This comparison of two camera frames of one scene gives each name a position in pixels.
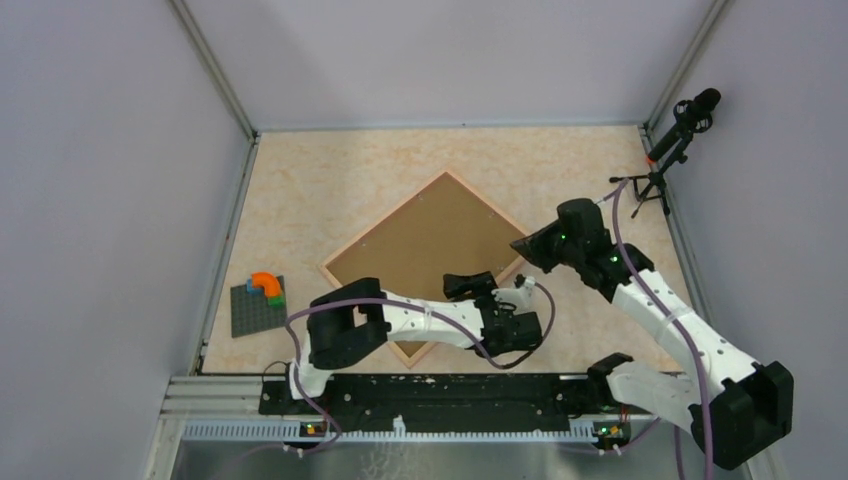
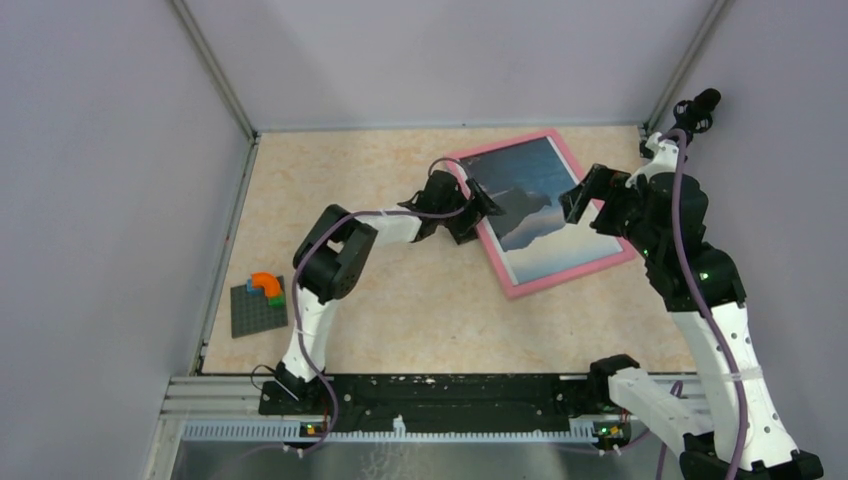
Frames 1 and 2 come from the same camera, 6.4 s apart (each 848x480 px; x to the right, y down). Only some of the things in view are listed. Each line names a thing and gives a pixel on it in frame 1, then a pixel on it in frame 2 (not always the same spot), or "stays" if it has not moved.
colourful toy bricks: (271, 285) stays
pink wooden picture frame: (414, 358) -> (493, 246)
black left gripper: (479, 284) -> (479, 205)
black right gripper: (532, 247) -> (602, 182)
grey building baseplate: (252, 313) stays
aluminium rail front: (238, 398) stays
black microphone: (689, 116) stays
